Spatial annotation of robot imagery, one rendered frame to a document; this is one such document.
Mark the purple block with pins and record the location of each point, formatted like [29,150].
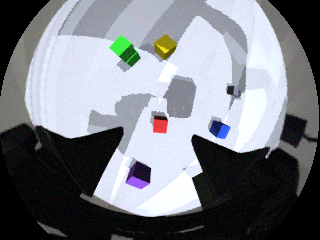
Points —
[139,175]

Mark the small blue block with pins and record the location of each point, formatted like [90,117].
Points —
[219,129]

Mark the green block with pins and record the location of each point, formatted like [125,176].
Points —
[123,48]
[133,59]

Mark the red block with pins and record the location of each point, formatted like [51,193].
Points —
[159,124]

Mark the yellow block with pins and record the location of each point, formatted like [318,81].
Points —
[165,46]

